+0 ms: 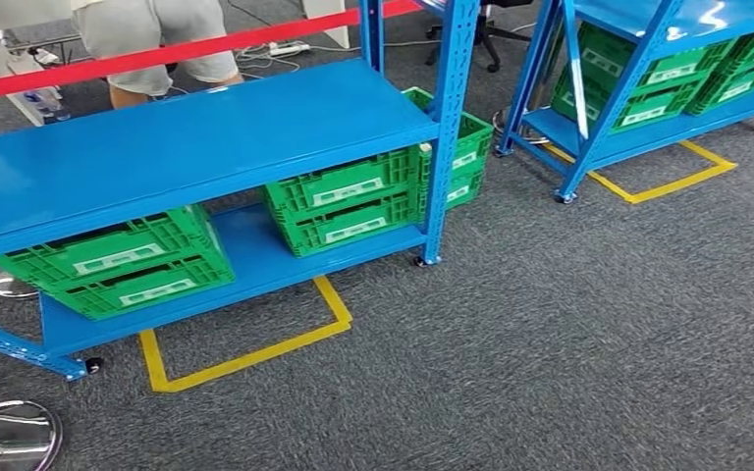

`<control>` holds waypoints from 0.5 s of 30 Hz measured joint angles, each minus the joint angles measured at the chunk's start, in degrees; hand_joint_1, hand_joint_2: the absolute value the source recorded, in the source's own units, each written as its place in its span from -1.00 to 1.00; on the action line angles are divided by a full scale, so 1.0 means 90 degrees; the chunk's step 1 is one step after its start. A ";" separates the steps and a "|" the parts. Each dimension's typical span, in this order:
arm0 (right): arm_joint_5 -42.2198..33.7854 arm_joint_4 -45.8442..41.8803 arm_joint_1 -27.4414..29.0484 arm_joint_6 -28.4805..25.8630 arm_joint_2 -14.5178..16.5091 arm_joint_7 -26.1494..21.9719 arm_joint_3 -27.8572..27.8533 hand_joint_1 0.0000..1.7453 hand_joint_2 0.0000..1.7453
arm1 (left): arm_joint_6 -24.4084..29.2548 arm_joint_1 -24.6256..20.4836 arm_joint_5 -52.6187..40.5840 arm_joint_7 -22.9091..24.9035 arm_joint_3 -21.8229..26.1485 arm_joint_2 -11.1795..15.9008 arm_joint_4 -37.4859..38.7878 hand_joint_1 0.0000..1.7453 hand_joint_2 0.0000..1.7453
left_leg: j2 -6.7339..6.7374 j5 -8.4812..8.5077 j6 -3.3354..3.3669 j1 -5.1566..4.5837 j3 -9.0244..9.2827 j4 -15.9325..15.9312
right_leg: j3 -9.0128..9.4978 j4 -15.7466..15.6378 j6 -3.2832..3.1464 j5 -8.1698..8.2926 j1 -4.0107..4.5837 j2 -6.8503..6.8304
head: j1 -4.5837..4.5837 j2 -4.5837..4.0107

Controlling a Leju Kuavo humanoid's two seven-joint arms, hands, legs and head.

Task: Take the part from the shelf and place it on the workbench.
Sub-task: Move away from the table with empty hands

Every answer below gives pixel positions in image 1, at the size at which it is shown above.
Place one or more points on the white power strip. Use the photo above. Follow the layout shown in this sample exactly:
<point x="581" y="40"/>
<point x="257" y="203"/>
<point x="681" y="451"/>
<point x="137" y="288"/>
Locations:
<point x="289" y="49"/>

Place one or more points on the blue metal shelf rack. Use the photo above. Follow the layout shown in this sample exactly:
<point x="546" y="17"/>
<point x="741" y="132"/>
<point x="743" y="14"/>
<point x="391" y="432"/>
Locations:
<point x="188" y="149"/>
<point x="709" y="16"/>

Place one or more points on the clear water bottle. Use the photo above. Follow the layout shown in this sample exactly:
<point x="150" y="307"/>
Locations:
<point x="48" y="107"/>

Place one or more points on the red barrier belt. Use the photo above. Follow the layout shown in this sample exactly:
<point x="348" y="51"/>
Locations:
<point x="156" y="55"/>

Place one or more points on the black office chair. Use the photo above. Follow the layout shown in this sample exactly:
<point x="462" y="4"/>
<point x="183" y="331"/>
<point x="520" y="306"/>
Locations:
<point x="489" y="45"/>

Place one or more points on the person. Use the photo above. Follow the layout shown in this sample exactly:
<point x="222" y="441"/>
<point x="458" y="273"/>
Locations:
<point x="156" y="26"/>

